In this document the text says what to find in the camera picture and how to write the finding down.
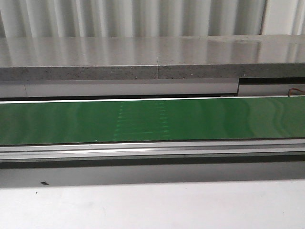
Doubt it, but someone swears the green conveyor belt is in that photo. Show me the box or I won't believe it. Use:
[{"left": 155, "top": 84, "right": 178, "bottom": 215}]
[{"left": 0, "top": 96, "right": 305, "bottom": 146}]

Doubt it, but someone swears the red black wire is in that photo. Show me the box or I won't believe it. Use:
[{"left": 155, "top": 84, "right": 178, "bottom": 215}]
[{"left": 287, "top": 88, "right": 305, "bottom": 97}]

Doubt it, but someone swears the grey stone countertop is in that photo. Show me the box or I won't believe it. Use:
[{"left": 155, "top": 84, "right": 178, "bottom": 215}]
[{"left": 0, "top": 35, "right": 305, "bottom": 82}]

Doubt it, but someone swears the white curtain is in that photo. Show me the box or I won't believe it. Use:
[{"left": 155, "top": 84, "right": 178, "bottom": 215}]
[{"left": 0, "top": 0, "right": 266, "bottom": 38}]

